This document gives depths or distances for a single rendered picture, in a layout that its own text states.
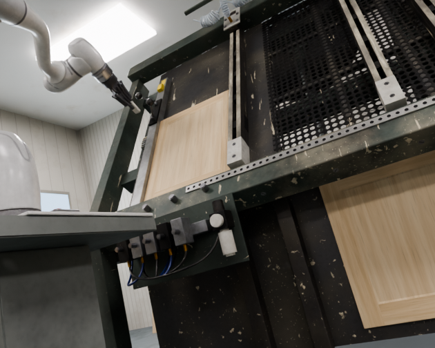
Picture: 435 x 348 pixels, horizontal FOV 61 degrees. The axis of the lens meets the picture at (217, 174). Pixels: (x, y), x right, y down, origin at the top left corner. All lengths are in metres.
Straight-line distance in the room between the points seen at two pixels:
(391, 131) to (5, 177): 1.04
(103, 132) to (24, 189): 5.28
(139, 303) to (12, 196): 4.83
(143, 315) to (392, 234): 4.65
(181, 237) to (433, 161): 0.88
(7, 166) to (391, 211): 1.18
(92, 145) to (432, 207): 5.54
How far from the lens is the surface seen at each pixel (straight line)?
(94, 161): 6.28
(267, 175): 1.27
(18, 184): 0.99
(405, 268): 1.44
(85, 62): 1.82
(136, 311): 5.77
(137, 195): 1.65
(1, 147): 1.02
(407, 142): 1.23
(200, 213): 1.35
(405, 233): 1.43
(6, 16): 1.43
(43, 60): 1.72
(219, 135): 1.61
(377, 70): 1.44
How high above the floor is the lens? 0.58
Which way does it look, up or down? 13 degrees up
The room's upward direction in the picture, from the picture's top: 14 degrees counter-clockwise
